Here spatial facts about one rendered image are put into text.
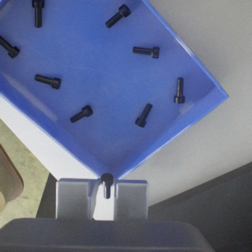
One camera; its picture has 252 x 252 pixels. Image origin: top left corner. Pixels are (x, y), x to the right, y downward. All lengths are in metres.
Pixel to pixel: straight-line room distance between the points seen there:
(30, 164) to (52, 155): 1.17
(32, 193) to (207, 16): 1.36
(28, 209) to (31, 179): 0.18
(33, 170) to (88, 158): 1.21
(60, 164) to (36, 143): 0.02
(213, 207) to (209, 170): 0.03
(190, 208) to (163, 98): 0.09
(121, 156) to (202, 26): 0.10
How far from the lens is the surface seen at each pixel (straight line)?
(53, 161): 0.24
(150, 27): 0.20
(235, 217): 0.28
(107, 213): 0.27
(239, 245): 0.30
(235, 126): 0.24
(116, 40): 0.20
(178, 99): 0.21
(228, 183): 0.25
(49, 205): 0.67
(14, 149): 1.39
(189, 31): 0.21
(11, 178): 0.73
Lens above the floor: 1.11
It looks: 62 degrees down
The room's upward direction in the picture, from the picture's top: 179 degrees clockwise
